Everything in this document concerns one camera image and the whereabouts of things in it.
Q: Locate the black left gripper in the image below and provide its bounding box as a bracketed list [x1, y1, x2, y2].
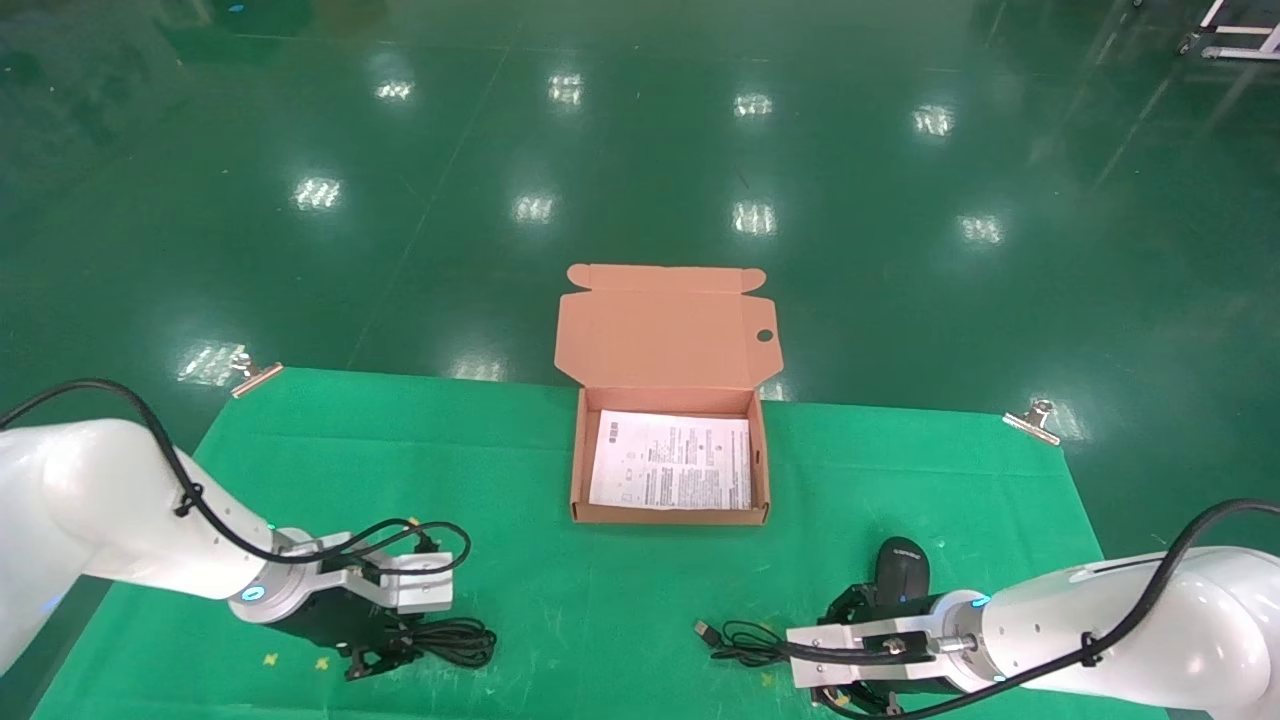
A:
[274, 593, 423, 684]

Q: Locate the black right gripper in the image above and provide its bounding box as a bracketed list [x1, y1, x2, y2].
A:
[811, 586, 963, 720]

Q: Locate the black data cable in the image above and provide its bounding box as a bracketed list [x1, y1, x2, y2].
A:
[400, 616, 499, 670]

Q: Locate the black wired computer mouse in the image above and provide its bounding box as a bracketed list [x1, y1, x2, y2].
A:
[694, 536, 934, 669]

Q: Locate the orange cardboard box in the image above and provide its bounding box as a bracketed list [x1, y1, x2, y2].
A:
[554, 263, 785, 527]

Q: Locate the green table mat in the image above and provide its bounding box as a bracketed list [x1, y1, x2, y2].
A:
[30, 366, 1171, 720]

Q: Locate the white printed instruction sheet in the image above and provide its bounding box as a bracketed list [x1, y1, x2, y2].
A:
[587, 409, 753, 512]

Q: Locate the metal binder clip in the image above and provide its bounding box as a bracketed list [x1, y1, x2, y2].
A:
[1002, 399, 1064, 447]
[227, 347, 285, 400]

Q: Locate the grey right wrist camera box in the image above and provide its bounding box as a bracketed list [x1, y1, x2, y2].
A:
[786, 617, 937, 692]

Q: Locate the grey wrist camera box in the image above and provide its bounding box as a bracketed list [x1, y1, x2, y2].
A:
[320, 549, 457, 614]
[786, 617, 937, 692]

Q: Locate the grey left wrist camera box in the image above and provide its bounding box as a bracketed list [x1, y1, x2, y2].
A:
[320, 549, 457, 614]

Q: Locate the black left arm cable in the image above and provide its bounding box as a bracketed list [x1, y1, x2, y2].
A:
[0, 377, 473, 603]

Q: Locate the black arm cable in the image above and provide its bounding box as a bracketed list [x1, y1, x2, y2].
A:
[788, 497, 1280, 720]
[0, 377, 473, 603]

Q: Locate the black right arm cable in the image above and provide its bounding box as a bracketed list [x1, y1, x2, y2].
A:
[788, 497, 1280, 720]

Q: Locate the white metal cart frame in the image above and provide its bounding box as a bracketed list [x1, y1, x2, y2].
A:
[1178, 0, 1280, 63]

